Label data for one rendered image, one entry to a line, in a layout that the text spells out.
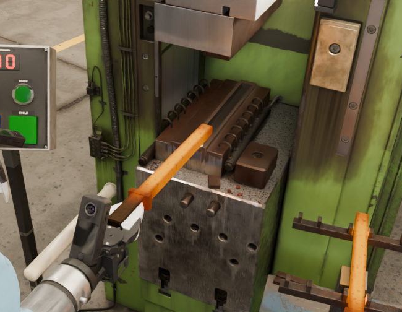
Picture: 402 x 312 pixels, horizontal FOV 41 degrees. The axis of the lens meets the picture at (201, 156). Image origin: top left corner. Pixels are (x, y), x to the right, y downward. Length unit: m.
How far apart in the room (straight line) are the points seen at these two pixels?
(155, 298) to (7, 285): 1.27
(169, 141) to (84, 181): 1.53
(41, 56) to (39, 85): 0.08
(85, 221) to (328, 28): 0.73
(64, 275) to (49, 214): 1.91
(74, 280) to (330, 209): 0.90
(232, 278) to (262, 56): 0.72
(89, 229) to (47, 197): 1.98
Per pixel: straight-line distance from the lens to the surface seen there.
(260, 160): 1.42
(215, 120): 1.56
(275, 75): 1.79
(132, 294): 2.22
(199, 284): 1.67
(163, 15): 1.30
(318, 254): 1.70
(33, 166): 3.12
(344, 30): 1.30
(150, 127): 1.66
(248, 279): 1.57
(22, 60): 1.51
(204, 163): 1.44
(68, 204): 2.81
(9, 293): 0.58
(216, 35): 1.26
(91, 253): 0.90
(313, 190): 1.55
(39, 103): 1.50
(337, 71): 1.34
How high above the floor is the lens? 1.79
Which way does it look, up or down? 35 degrees down
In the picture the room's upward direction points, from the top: 3 degrees clockwise
